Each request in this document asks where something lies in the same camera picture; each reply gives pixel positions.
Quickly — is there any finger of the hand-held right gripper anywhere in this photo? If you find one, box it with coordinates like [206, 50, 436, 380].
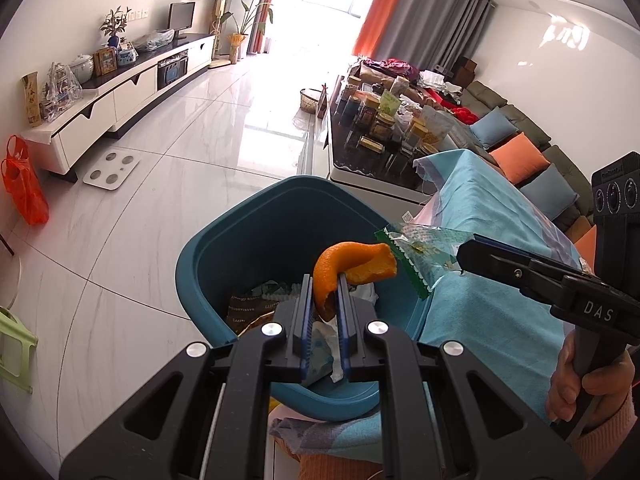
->
[456, 240, 571, 309]
[471, 234, 596, 282]

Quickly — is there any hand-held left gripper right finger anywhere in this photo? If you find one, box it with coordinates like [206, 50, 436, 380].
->
[336, 271, 587, 480]

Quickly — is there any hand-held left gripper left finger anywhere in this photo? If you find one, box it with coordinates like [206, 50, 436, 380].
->
[59, 272, 315, 480]

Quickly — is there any white foam fruit net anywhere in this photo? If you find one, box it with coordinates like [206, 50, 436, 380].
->
[252, 279, 304, 304]

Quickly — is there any curled orange peel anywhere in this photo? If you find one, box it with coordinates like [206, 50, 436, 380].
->
[312, 241, 399, 322]

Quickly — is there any green snack wrapper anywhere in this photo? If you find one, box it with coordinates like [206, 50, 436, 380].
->
[373, 222, 474, 300]

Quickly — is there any teal trash bin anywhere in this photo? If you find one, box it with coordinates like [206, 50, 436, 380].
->
[174, 174, 437, 424]

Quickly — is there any person's right hand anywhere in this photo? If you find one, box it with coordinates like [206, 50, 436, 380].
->
[544, 332, 633, 434]

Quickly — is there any orange cushion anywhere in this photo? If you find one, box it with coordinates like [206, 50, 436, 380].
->
[488, 132, 551, 185]
[573, 223, 599, 271]

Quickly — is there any teal grey tablecloth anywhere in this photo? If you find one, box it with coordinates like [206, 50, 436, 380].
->
[269, 149, 597, 464]

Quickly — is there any blue cushion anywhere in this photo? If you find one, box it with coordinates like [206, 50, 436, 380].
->
[519, 162, 581, 221]
[468, 107, 519, 150]

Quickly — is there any green-grey sectional sofa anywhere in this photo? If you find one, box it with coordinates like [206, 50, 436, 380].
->
[360, 57, 599, 272]

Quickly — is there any beige snack bag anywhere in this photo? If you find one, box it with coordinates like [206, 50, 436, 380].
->
[419, 107, 457, 147]

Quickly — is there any dark glass coffee table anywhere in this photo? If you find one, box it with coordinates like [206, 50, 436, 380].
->
[327, 74, 482, 206]

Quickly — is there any red cloth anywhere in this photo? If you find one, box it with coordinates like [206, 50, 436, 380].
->
[452, 104, 481, 126]

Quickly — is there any cluster of storage jars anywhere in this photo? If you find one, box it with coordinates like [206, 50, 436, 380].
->
[334, 76, 453, 157]

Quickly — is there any brown cardboard box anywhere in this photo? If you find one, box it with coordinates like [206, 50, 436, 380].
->
[452, 57, 479, 86]

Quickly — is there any wicker basket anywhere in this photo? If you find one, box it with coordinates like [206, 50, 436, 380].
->
[298, 87, 326, 114]

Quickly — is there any pile of clothes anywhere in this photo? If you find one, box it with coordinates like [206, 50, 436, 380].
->
[362, 57, 469, 106]

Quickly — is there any white bathroom scale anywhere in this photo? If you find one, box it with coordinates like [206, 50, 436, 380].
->
[82, 152, 143, 191]

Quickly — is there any wide orange grey curtain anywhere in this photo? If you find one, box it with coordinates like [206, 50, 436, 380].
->
[353, 0, 497, 82]

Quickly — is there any green plastic stool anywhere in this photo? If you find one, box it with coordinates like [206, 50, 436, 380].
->
[0, 307, 40, 394]

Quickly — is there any white TV cabinet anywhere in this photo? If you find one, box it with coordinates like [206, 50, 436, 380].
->
[19, 33, 216, 177]

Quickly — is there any tall plant in yellow vase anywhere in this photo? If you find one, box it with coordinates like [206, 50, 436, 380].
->
[219, 0, 275, 64]

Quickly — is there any window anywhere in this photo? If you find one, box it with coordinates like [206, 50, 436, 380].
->
[287, 0, 397, 57]

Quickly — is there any red plastic bag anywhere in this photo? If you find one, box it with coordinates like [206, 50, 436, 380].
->
[0, 134, 50, 226]

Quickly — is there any narrow grey orange curtain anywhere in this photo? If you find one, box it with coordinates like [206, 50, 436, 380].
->
[248, 0, 284, 56]

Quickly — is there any crumpled clear plastic bag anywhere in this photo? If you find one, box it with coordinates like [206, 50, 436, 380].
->
[133, 28, 175, 53]

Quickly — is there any black monitor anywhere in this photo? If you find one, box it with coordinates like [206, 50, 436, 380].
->
[167, 1, 197, 44]

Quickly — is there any ship model in plastic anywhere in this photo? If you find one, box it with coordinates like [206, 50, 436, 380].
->
[39, 62, 84, 121]

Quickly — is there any white ceramic jar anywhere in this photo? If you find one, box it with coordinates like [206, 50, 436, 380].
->
[68, 53, 95, 84]

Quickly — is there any yellow bamboo brush holder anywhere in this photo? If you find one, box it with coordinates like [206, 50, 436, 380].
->
[20, 72, 44, 129]

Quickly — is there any plant in blue vase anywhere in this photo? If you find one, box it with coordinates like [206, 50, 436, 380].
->
[99, 5, 132, 50]

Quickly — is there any picture frame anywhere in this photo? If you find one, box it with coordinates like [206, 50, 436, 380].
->
[93, 45, 119, 77]

